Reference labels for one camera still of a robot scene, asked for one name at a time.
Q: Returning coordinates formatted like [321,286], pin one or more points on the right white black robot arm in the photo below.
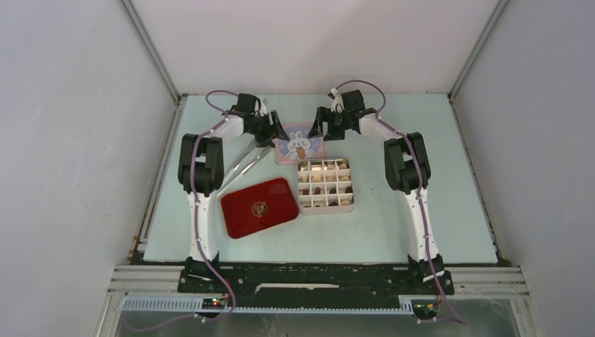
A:
[407,170]

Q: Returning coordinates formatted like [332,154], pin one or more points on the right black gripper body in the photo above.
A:
[336,123]

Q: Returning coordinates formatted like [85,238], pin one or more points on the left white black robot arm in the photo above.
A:
[201,169]

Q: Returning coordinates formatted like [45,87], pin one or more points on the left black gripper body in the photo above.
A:
[262,130]

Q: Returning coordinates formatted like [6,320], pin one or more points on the white divided chocolate box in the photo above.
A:
[325,186]

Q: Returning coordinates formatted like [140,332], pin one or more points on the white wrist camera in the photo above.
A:
[337,105]
[261,107]

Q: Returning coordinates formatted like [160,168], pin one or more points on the grey cable duct strip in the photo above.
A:
[200,305]

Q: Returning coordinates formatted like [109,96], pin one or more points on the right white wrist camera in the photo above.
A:
[337,105]

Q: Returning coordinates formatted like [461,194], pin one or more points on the silver metal box lid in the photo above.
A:
[299,146]

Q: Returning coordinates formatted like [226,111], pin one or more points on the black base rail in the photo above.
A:
[315,285]

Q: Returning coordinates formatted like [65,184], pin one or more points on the round foil wrapped chocolate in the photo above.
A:
[260,209]

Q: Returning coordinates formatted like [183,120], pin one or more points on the red plastic tray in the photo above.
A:
[236,207]

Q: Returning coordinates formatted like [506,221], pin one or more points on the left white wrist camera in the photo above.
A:
[261,107]

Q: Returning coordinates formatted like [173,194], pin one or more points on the silver metal tongs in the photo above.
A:
[247,161]

